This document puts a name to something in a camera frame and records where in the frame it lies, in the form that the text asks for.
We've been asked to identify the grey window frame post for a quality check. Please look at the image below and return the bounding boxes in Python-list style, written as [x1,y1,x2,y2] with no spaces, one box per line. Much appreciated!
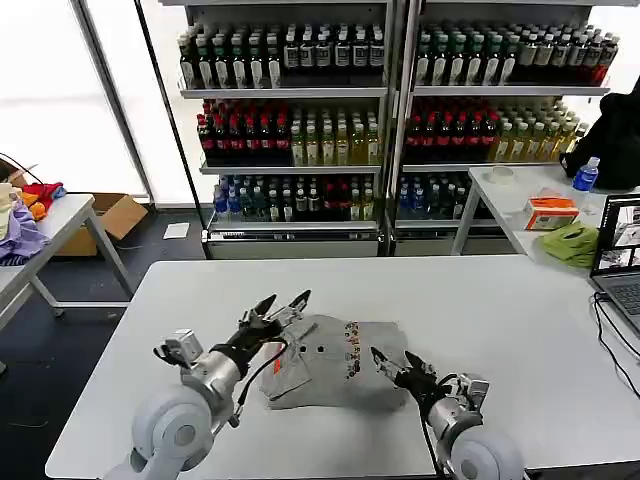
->
[69,0,157,202]

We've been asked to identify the black laptop cable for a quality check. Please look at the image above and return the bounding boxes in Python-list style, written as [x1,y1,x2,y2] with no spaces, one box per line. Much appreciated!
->
[594,299,640,387]
[592,292,640,364]

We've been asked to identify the thin dark pole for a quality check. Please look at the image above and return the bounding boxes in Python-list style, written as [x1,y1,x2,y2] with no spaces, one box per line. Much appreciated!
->
[134,0,207,254]

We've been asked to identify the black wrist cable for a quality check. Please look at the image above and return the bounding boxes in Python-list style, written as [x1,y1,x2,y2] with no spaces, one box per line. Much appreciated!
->
[418,399,444,480]
[230,339,289,429]

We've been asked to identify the grey laptop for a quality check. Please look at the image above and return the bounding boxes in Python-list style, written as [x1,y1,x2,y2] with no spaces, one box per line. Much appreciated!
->
[588,193,640,337]

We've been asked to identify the green cloth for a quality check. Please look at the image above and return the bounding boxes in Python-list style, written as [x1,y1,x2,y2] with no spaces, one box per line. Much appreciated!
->
[537,221,600,269]

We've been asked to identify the red cloth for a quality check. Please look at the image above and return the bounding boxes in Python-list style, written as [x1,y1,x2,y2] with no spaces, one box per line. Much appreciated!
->
[22,181,67,212]

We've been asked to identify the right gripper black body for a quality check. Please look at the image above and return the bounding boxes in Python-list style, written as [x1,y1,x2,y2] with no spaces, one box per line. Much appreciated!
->
[394,368,452,407]

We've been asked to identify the open cardboard box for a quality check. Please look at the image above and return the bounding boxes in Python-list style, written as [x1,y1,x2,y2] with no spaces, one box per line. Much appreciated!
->
[54,192,150,258]

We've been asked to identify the white table with clothes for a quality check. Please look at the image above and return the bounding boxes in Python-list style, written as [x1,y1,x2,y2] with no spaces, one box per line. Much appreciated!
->
[0,193,135,332]

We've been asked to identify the small cardboard box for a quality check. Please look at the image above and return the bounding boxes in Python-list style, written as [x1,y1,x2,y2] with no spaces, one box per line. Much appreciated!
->
[0,153,42,190]

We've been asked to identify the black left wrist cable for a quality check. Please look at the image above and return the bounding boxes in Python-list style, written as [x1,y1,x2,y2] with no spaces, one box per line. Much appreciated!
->
[230,339,289,429]

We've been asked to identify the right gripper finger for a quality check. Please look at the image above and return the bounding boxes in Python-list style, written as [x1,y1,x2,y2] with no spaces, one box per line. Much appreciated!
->
[404,350,437,378]
[370,347,400,384]

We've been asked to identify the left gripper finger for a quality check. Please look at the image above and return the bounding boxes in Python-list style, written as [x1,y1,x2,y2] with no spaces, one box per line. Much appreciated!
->
[241,293,278,326]
[271,288,313,326]

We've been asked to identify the orange cloth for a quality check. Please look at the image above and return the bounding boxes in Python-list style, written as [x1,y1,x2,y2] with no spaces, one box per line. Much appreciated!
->
[19,192,50,222]

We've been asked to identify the blue-label water bottle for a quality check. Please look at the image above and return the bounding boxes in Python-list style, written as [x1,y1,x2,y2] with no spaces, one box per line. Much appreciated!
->
[572,156,601,194]

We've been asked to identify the purple cloth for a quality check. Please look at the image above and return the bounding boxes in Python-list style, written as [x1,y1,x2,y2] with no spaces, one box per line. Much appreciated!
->
[0,199,52,267]

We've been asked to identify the orange tissue box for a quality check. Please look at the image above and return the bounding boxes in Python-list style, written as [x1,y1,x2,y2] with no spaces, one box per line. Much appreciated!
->
[524,195,581,232]

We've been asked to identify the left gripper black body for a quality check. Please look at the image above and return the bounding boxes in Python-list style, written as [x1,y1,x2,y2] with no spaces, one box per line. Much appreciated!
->
[212,319,285,379]

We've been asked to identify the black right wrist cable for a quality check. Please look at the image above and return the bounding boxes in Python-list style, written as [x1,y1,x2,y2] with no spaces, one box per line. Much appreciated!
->
[418,399,444,480]

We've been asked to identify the beige cloth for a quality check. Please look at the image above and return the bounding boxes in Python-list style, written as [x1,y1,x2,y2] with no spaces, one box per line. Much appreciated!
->
[0,182,24,242]

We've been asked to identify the shelf of drink bottles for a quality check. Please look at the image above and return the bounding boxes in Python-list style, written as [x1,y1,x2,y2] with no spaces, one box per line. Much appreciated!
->
[389,0,621,257]
[159,0,401,259]

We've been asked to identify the white tape roll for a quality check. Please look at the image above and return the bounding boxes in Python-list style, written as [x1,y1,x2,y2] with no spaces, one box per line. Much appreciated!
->
[488,165,516,187]

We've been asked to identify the white side table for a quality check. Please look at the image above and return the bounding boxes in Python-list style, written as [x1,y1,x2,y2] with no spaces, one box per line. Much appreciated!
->
[451,164,640,272]

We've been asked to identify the grey printed t-shirt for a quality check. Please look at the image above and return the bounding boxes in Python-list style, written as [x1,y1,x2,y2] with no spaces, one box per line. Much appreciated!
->
[257,314,412,413]

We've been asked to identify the black bag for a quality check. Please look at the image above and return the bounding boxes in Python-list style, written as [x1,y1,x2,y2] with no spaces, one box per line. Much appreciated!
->
[559,92,640,192]

